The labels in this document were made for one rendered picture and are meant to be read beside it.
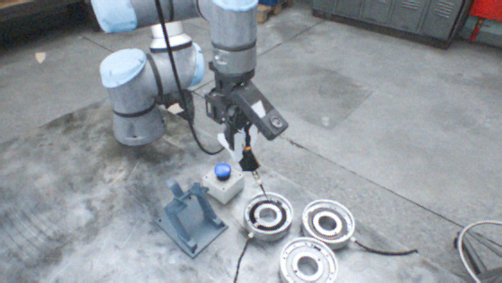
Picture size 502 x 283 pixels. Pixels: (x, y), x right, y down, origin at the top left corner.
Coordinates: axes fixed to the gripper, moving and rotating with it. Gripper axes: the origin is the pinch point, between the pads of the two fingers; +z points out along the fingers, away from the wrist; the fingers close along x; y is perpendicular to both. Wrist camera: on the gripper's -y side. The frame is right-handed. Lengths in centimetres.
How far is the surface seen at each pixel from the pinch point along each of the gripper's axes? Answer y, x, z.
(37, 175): 43, 31, 13
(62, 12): 389, -99, 83
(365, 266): -29.5, -2.7, 13.0
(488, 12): 8, -348, 59
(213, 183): 5.1, 5.1, 8.6
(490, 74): -21, -297, 94
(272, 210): -8.6, 0.6, 10.7
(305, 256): -20.4, 5.0, 10.3
